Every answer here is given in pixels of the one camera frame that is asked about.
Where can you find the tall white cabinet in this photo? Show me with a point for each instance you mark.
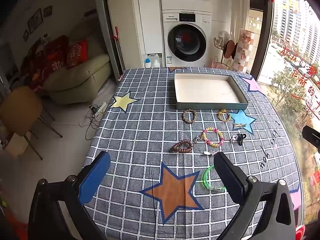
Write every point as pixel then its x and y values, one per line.
pixel 150 17

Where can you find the white front-load washing machine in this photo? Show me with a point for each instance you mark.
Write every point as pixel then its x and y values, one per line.
pixel 187 42

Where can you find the brown chair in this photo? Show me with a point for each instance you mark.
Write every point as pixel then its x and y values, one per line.
pixel 20 110

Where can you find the silver star hair clip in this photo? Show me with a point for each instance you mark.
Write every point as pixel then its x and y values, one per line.
pixel 211 152

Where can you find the red window decals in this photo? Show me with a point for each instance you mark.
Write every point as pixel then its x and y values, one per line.
pixel 300 75

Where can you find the pink checked box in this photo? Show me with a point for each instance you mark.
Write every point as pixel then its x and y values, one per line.
pixel 243 52

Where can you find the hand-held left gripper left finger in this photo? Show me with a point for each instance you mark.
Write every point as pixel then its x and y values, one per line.
pixel 95 177

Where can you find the small silver hair clip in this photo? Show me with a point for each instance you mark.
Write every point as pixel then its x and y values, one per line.
pixel 197 139

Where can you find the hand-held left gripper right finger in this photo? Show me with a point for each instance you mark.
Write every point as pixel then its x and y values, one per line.
pixel 226 177

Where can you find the red printed cushion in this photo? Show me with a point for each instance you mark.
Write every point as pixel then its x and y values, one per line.
pixel 76 53

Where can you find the black claw hair clip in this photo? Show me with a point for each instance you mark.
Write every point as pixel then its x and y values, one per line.
pixel 241 138

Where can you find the grey checked star tablecloth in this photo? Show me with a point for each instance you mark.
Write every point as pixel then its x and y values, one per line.
pixel 140 130

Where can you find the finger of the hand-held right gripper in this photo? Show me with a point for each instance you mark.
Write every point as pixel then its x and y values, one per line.
pixel 312 134

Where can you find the large dark picture frame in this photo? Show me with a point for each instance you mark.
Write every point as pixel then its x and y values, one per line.
pixel 35 20

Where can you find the silver purple hair clip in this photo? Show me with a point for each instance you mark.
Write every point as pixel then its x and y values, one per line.
pixel 233 138

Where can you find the white power strip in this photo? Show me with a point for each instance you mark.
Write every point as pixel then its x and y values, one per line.
pixel 100 106

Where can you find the blue capped detergent bottle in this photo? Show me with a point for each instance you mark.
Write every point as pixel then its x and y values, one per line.
pixel 148 63

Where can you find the cream leather sofa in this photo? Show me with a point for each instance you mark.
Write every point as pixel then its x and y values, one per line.
pixel 80 75

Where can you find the teal shallow cardboard tray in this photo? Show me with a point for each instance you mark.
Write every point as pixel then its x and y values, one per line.
pixel 205 90

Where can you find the red printed blanket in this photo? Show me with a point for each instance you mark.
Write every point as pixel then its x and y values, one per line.
pixel 45 60

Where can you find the small dark picture frame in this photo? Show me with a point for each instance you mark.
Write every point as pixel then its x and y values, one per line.
pixel 48 10

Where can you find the beige rabbit hair clip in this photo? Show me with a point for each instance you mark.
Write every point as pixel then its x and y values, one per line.
pixel 239 125

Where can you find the white detergent bottle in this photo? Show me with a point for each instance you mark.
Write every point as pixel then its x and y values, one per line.
pixel 155 63

